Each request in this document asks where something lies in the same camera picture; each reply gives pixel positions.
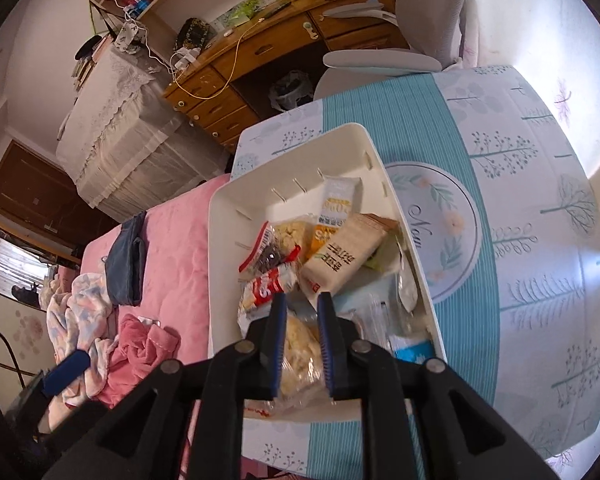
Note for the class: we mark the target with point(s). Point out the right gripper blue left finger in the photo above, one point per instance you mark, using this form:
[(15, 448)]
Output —
[(273, 345)]

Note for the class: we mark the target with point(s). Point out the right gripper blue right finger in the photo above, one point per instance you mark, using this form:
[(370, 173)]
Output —
[(333, 348)]

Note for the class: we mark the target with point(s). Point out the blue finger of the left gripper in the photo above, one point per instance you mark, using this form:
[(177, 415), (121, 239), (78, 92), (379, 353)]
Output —
[(66, 372)]

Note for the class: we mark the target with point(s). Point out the clear puffed snack bag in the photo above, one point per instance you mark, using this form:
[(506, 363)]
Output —
[(302, 381)]

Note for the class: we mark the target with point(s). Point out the beige soda cracker packet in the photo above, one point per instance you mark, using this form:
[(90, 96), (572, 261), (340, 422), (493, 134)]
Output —
[(344, 254)]

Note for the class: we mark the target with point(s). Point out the blue foil snack packet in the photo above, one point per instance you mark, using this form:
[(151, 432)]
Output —
[(413, 349)]

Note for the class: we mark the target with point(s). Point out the dark dried fruit packet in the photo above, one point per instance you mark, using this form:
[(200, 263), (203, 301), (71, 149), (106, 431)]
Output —
[(264, 254)]

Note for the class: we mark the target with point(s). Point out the orange oats bar packet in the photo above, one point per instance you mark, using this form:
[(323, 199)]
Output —
[(340, 197)]

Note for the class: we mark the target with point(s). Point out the orange fried snack bag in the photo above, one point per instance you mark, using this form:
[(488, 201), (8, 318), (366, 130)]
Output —
[(293, 236)]

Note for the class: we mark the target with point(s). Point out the pink white crumpled clothes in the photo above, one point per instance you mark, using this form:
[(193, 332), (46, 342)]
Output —
[(123, 347)]

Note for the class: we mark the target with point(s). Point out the red white snack packet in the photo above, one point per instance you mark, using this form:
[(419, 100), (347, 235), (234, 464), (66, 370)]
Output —
[(262, 289)]

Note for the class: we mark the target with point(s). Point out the green pastry packet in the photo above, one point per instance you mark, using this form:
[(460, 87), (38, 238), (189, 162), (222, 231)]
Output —
[(388, 255)]

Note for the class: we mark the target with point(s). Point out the blue jeans on bed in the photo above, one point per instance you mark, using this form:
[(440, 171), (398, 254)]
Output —
[(125, 263)]

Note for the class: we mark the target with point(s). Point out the white plastic storage bin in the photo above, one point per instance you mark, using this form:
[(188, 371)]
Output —
[(286, 187)]

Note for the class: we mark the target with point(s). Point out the teal white patterned tablecloth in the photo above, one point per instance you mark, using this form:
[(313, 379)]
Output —
[(506, 227)]

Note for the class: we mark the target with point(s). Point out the lace covered cabinet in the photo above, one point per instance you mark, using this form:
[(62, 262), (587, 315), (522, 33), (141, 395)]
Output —
[(125, 147)]

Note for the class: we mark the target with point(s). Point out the wooden desk with drawers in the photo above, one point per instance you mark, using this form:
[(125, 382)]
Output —
[(226, 90)]

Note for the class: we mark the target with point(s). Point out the grey office chair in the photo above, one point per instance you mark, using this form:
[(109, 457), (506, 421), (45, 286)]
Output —
[(419, 37)]

